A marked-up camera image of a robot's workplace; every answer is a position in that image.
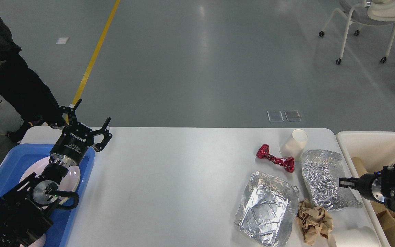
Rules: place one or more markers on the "floor socket plates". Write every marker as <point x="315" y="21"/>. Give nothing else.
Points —
<point x="281" y="116"/>

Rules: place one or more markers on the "blue plastic tray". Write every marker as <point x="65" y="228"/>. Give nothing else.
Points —
<point x="16" y="162"/>

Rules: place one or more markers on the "foil sheet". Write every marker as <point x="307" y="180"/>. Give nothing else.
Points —
<point x="321" y="170"/>

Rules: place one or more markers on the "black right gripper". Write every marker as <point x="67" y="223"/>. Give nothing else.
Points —
<point x="368" y="186"/>

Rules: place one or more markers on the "white chair on wheels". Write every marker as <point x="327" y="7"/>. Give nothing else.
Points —
<point x="364" y="13"/>

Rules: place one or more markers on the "brown paper ball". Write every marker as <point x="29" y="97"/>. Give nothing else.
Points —
<point x="313" y="221"/>

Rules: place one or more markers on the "white paper roll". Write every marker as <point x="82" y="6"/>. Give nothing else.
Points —
<point x="360" y="237"/>

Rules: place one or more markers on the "white paper cup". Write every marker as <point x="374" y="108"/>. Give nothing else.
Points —
<point x="294" y="145"/>

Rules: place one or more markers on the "white floor label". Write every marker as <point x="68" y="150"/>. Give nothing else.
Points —
<point x="62" y="40"/>

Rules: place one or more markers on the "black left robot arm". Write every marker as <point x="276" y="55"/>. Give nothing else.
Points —
<point x="55" y="171"/>

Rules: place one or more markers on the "pink plate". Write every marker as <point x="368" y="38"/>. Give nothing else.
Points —
<point x="68" y="183"/>

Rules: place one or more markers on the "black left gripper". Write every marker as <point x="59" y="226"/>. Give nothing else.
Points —
<point x="76" y="138"/>

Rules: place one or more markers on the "person in black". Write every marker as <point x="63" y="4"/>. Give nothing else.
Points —
<point x="22" y="88"/>

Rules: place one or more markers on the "beige waste bin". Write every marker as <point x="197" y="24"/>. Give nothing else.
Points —
<point x="376" y="149"/>

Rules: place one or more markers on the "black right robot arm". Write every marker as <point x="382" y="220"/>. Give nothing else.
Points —
<point x="386" y="177"/>

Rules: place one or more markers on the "red foil wrapper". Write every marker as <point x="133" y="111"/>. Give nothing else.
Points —
<point x="288" y="163"/>

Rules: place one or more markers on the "brown paper bag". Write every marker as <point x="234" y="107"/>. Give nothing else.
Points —
<point x="385" y="216"/>

